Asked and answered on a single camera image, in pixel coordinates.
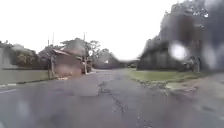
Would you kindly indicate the pale building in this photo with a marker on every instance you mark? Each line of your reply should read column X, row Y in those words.
column 5, row 56

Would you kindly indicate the utility pole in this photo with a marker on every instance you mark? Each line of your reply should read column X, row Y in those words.
column 52, row 56
column 84, row 53

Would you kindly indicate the row of distant trees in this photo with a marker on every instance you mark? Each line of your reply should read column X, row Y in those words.
column 96, row 55

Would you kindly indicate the stand of dark trees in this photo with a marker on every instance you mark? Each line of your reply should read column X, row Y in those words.
column 160, row 53

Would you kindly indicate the grass verge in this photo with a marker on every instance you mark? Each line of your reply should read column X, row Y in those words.
column 156, row 76

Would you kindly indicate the pale low wall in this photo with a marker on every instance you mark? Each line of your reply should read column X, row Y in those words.
column 23, row 76

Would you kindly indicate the grey asphalt road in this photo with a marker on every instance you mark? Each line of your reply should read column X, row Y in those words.
column 100, row 103

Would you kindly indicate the red brick building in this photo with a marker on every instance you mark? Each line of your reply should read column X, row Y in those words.
column 66, row 63

